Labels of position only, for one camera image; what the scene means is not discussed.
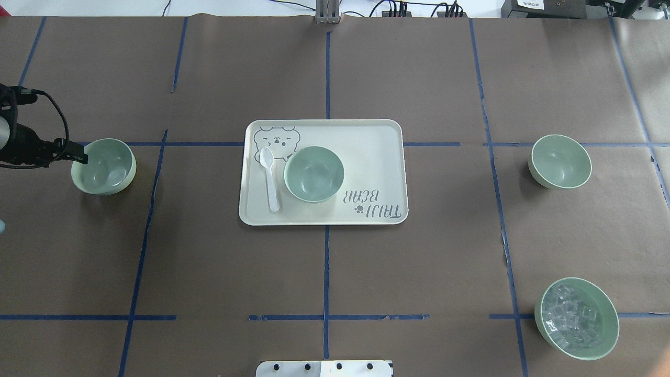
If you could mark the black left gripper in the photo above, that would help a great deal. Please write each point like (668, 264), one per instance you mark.
(26, 146)

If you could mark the white plastic spoon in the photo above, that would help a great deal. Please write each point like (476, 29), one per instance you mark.
(266, 158)

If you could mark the green bowl on tray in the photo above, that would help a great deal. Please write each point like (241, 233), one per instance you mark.
(314, 174)

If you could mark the orange black power strip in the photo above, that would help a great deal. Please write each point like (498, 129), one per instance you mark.
(418, 9)

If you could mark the black computer box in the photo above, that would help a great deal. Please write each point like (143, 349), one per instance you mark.
(551, 9)

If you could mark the green bowl with ice cubes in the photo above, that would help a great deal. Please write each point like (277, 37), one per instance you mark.
(577, 318)

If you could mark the aluminium frame post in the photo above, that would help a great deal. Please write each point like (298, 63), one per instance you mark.
(327, 12)

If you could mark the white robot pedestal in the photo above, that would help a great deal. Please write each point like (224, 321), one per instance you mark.
(326, 368)

